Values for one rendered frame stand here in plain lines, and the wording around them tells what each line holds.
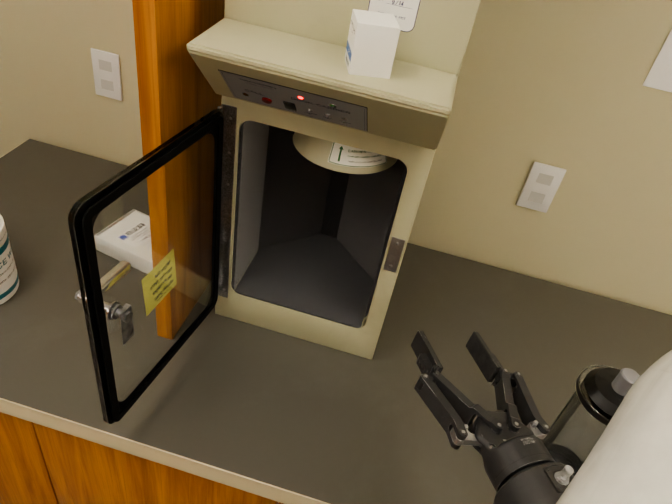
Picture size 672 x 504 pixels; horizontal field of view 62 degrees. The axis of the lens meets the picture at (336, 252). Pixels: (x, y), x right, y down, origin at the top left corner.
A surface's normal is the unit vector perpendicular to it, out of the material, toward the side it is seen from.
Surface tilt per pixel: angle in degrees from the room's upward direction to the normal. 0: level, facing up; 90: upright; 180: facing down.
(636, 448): 66
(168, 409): 0
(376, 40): 90
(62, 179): 1
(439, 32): 90
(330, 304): 0
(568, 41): 90
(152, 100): 90
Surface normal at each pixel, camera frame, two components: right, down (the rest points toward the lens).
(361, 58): 0.08, 0.64
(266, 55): 0.15, -0.77
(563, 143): -0.24, 0.59
